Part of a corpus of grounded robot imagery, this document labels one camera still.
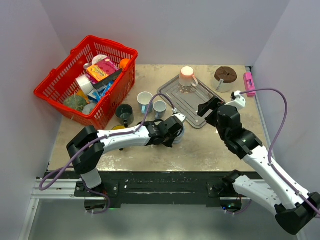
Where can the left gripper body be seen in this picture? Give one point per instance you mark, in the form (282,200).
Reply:
(169,139)

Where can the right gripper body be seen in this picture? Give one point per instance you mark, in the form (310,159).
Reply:
(212,118)

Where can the grey mug white base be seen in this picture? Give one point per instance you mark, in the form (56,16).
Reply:
(179,138)

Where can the blue speckled mug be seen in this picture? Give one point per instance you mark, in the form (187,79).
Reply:
(159,108)

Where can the pink white mug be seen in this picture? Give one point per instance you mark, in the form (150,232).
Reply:
(187,77)

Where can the light blue mug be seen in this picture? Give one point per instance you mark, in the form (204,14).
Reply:
(143,99)

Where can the dark grey mug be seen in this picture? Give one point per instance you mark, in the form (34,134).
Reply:
(125,114)

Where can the yellow mug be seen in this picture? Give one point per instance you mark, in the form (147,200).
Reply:
(118,127)

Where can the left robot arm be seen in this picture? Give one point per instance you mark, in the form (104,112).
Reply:
(87,148)

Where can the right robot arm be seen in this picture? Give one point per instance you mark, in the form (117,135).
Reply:
(292,205)

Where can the metal tray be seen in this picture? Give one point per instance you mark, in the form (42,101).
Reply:
(187,99)

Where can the white cup brown lid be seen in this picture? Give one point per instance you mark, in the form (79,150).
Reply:
(224,79)

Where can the pink box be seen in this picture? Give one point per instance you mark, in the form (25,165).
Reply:
(249,84)

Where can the black knife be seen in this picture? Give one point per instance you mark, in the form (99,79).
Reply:
(107,80)

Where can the orange ball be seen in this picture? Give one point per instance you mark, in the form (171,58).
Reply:
(123,63)

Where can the blue white carton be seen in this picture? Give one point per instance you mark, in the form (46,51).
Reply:
(96,95)

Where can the pink snack packet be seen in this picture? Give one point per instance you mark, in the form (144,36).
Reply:
(105,64)

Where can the orange snack packet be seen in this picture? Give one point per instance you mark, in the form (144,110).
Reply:
(97,73)

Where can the green melon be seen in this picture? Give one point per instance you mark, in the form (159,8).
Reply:
(75,102)

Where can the white tape roll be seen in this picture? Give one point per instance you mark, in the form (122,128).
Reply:
(85,84)

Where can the red plastic basket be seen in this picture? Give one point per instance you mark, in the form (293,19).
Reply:
(61,81)

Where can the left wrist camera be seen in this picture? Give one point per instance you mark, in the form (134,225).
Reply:
(180,117)

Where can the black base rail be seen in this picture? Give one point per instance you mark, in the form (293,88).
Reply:
(158,188)

